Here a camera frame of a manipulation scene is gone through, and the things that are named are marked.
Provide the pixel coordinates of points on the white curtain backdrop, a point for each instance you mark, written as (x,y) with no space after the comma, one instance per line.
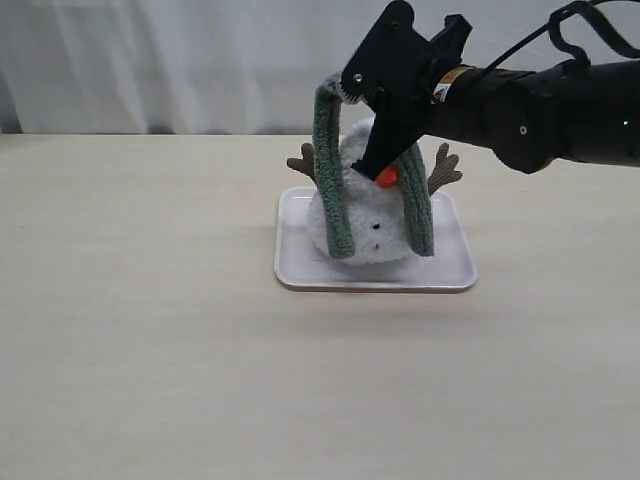
(172,67)

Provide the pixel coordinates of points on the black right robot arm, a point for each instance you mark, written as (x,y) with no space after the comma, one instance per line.
(584,109)

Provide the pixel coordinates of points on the green knitted scarf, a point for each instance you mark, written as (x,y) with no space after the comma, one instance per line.
(327,220)

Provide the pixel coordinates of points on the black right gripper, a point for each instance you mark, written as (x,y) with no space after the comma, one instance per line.
(395,71)

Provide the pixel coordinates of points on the white plastic tray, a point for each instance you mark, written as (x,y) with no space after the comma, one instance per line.
(298,265)

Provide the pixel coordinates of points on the white plush snowman toy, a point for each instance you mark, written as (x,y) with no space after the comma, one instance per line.
(391,218)

